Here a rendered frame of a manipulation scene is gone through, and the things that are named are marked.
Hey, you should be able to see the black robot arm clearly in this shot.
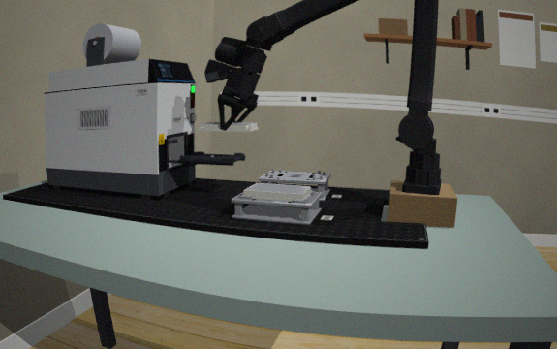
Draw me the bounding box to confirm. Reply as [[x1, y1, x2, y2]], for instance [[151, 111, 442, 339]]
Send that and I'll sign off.
[[204, 0, 441, 195]]

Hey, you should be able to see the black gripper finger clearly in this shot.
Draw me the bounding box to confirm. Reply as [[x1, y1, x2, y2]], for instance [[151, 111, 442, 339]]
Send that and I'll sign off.
[[231, 97, 257, 122], [218, 96, 246, 130]]

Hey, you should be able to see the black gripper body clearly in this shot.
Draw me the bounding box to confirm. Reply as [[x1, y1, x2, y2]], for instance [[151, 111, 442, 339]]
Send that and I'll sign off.
[[219, 70, 260, 105]]

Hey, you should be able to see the grey roll on dark bracket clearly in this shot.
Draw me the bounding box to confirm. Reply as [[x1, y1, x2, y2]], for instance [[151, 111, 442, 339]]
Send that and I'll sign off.
[[82, 23, 141, 64]]

